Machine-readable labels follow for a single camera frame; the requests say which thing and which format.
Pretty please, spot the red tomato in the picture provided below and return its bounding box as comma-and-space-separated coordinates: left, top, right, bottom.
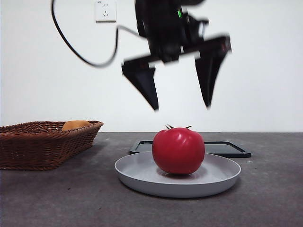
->
152, 124, 205, 175

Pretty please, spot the orange fruit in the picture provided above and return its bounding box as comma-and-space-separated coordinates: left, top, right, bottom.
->
62, 120, 91, 132

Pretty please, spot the black rectangular tray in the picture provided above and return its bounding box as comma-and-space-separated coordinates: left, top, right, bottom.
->
129, 140, 252, 158

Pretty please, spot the grey round plate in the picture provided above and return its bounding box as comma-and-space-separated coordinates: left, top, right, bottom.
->
114, 151, 241, 199

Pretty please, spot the brown wicker basket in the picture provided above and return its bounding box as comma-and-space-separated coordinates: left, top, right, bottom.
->
0, 120, 104, 171

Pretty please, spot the white wall socket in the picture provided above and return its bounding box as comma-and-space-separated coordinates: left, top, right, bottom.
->
95, 0, 117, 24

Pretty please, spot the black cable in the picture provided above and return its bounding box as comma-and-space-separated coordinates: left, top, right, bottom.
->
51, 0, 143, 69

